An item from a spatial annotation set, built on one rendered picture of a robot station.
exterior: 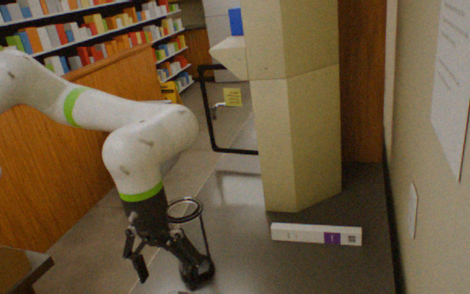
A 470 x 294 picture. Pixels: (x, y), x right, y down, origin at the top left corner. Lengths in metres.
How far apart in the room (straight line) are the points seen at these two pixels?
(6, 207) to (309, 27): 2.39
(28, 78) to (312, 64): 0.77
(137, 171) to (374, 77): 0.99
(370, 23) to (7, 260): 1.40
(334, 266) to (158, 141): 0.61
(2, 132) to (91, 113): 1.93
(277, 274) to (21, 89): 0.82
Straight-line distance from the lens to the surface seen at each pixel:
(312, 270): 1.08
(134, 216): 0.78
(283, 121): 1.12
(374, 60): 1.43
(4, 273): 1.33
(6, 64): 1.04
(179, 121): 0.78
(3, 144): 2.89
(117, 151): 0.71
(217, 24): 6.34
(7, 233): 2.97
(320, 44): 1.13
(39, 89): 1.06
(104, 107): 0.96
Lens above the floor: 1.70
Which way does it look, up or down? 25 degrees down
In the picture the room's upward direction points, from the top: 9 degrees counter-clockwise
